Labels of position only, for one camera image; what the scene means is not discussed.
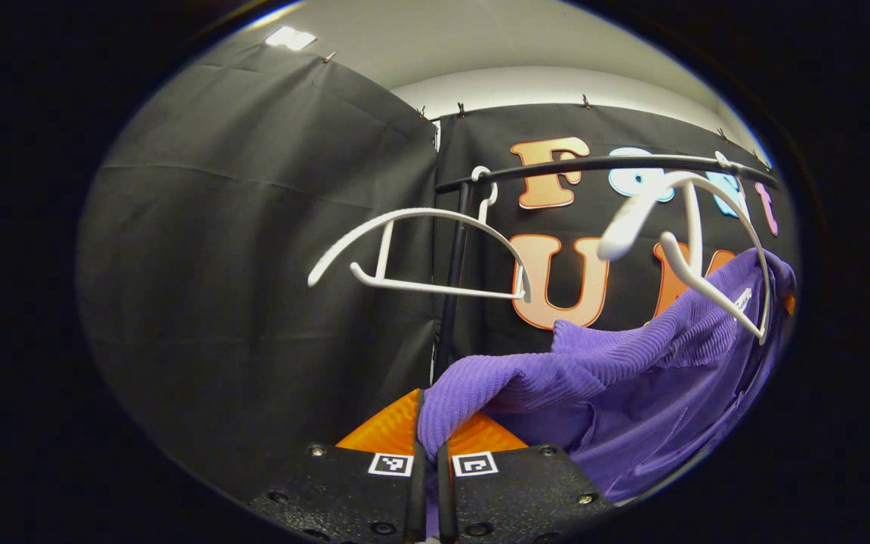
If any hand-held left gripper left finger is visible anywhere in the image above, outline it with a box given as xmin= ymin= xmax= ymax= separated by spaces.
xmin=250 ymin=388 xmax=428 ymax=544

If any white plastic hanger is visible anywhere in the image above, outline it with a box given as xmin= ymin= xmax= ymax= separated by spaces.
xmin=307 ymin=166 xmax=532 ymax=303
xmin=597 ymin=151 xmax=772 ymax=346

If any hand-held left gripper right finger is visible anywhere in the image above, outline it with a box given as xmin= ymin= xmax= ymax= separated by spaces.
xmin=435 ymin=412 xmax=619 ymax=544

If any black clothes rail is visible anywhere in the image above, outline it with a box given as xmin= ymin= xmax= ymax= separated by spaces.
xmin=431 ymin=153 xmax=779 ymax=379

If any small ceiling light panel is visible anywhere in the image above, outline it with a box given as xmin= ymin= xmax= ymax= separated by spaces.
xmin=265 ymin=26 xmax=317 ymax=51

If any row of small cloth clips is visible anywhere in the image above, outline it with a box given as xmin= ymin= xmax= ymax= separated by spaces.
xmin=320 ymin=50 xmax=770 ymax=168

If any black backdrop cloth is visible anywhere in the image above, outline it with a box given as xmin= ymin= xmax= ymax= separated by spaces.
xmin=76 ymin=34 xmax=798 ymax=507

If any purple corduroy shirt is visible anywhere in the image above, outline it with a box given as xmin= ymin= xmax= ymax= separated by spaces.
xmin=418 ymin=248 xmax=797 ymax=539

